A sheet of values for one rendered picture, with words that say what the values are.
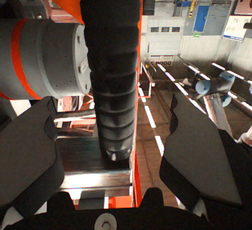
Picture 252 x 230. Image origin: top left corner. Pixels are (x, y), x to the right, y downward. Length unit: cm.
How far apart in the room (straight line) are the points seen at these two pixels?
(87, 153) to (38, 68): 14
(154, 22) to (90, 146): 1348
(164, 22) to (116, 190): 1373
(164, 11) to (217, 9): 437
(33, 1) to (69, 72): 34
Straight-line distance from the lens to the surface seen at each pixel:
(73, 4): 70
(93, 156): 16
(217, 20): 1581
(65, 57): 24
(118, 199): 161
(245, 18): 931
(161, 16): 1371
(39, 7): 55
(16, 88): 28
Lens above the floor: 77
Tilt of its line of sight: 32 degrees up
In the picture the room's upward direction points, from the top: 180 degrees counter-clockwise
